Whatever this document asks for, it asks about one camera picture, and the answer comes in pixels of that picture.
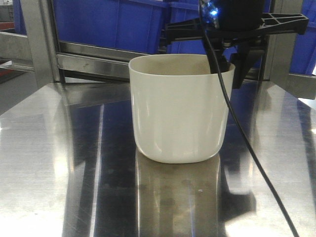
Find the blue crate behind right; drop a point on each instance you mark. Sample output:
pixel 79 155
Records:
pixel 187 14

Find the blue crate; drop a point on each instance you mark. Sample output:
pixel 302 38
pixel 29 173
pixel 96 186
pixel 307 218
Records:
pixel 304 53
pixel 132 25
pixel 19 22
pixel 187 14

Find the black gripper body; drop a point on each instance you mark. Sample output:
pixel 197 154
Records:
pixel 271 24

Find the steel shelf frame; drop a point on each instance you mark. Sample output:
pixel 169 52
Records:
pixel 51 60

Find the blue crate far left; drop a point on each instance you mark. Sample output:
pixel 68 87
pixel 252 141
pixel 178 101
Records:
pixel 19 22

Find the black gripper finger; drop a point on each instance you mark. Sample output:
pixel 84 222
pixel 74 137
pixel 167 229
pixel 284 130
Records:
pixel 218 63
pixel 248 53

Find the blue crate far right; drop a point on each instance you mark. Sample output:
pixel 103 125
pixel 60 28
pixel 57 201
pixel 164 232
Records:
pixel 304 53

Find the white plastic bin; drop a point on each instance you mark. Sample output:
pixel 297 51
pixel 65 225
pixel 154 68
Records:
pixel 178 109

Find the blue crate behind left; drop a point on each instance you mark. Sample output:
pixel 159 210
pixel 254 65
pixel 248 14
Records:
pixel 132 25

